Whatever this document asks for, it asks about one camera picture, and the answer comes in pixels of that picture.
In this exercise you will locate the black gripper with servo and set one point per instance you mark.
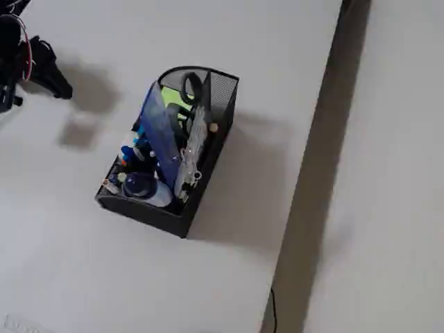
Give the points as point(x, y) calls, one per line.
point(44, 59)

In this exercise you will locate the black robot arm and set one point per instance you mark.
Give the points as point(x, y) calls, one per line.
point(8, 31)

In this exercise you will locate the black mesh desk organizer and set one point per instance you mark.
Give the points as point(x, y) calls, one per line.
point(145, 218)

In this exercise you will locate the blue cap marker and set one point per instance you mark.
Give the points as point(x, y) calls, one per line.
point(130, 152)

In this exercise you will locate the green sticky notes pad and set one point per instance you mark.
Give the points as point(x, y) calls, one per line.
point(171, 95)

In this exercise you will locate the blue translucent ruler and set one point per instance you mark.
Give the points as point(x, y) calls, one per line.
point(157, 138)

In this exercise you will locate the white bottle navy cap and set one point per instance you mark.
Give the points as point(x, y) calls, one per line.
point(137, 185)

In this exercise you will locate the clear bag of clips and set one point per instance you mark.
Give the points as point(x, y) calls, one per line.
point(196, 138)

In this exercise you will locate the small wooden peg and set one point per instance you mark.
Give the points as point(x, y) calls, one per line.
point(213, 127)

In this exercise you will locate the black binder clip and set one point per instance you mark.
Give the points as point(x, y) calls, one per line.
point(184, 195)

